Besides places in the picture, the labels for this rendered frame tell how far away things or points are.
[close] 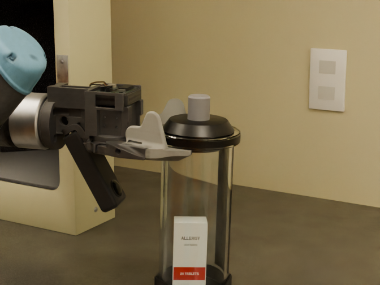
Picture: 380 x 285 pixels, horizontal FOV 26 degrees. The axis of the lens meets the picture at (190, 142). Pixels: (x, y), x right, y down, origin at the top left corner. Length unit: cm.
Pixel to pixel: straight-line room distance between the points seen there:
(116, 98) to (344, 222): 56
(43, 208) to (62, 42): 28
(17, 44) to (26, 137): 17
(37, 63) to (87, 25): 38
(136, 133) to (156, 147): 4
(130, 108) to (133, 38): 71
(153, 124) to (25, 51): 18
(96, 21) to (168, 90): 41
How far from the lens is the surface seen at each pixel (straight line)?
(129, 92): 105
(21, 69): 95
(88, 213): 138
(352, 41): 153
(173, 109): 109
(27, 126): 108
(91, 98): 104
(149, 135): 101
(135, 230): 138
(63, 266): 124
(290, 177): 162
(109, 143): 103
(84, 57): 133
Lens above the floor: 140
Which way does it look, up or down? 13 degrees down
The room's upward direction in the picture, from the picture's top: straight up
